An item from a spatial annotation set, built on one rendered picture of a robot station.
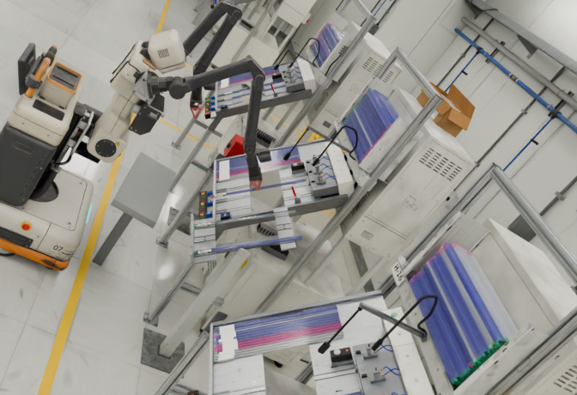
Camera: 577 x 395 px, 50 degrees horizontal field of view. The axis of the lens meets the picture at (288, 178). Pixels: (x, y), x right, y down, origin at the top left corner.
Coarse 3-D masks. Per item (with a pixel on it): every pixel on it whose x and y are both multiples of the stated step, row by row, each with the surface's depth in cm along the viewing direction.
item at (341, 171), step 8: (328, 152) 346; (336, 152) 345; (336, 160) 337; (344, 160) 335; (336, 168) 329; (344, 168) 327; (336, 176) 322; (344, 176) 320; (344, 184) 316; (352, 184) 316; (344, 192) 318; (352, 192) 319
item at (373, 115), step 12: (372, 96) 338; (384, 96) 346; (360, 108) 344; (372, 108) 331; (384, 108) 325; (348, 120) 350; (360, 120) 337; (372, 120) 324; (384, 120) 311; (348, 132) 343; (360, 132) 329; (372, 132) 317; (384, 132) 306; (360, 144) 322; (372, 144) 310; (360, 156) 315
